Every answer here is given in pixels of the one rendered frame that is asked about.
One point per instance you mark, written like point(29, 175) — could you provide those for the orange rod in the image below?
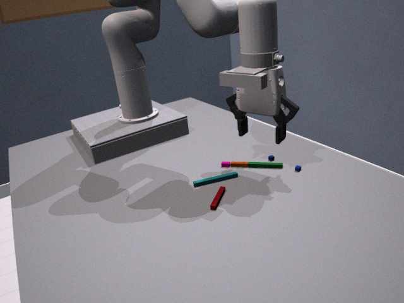
point(239, 164)

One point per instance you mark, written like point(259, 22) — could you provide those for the red rod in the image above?
point(217, 198)

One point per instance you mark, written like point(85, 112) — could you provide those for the turquoise rod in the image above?
point(215, 179)

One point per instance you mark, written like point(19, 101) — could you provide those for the green rod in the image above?
point(268, 165)

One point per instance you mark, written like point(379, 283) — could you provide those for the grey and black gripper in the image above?
point(266, 102)

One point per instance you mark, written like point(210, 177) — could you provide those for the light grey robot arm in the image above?
point(254, 20)

